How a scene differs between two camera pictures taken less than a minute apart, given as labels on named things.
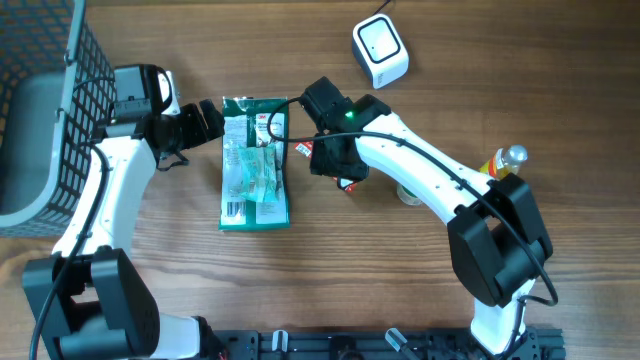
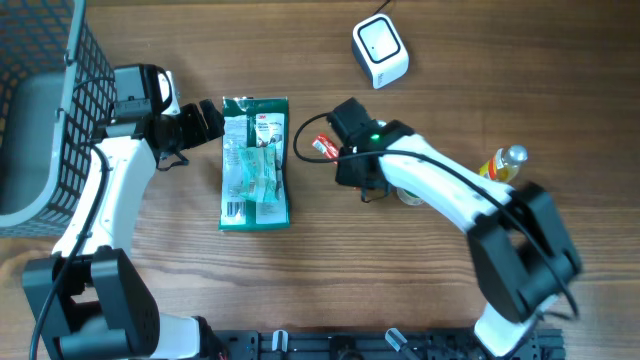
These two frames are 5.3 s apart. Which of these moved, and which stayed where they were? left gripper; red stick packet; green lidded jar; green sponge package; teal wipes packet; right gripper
Moved: red stick packet; right gripper
Stayed: left gripper; green lidded jar; teal wipes packet; green sponge package
